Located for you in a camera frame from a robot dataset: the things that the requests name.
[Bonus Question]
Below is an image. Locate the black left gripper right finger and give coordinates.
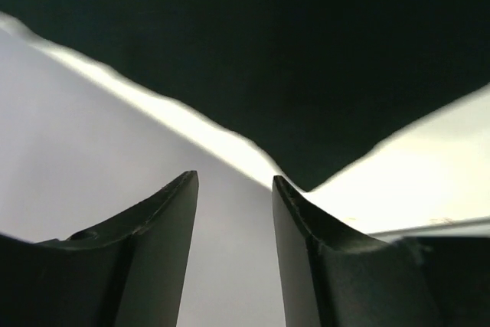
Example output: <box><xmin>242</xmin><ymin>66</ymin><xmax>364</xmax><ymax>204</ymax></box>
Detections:
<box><xmin>273</xmin><ymin>175</ymin><xmax>443</xmax><ymax>326</ymax></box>

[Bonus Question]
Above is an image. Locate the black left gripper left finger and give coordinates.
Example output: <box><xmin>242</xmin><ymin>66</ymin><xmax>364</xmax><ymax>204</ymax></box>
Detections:
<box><xmin>1</xmin><ymin>171</ymin><xmax>198</xmax><ymax>326</ymax></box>

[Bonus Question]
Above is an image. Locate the black t shirt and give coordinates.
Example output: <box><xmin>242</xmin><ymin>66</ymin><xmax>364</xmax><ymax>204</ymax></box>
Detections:
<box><xmin>1</xmin><ymin>0</ymin><xmax>489</xmax><ymax>191</ymax></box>

